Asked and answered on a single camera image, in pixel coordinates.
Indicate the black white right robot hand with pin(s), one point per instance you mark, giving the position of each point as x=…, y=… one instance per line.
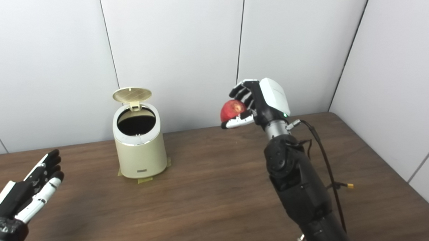
x=270, y=101

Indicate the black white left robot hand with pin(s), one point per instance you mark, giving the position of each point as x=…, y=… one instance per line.
x=15, y=199

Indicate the red apple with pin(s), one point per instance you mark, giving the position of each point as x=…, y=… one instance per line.
x=231, y=110

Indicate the cream round bin lid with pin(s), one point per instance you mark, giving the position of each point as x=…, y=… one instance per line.
x=132, y=94

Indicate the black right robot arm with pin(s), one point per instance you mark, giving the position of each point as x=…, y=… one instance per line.
x=301, y=187

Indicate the cream-colored bin body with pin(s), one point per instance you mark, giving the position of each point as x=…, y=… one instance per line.
x=142, y=157

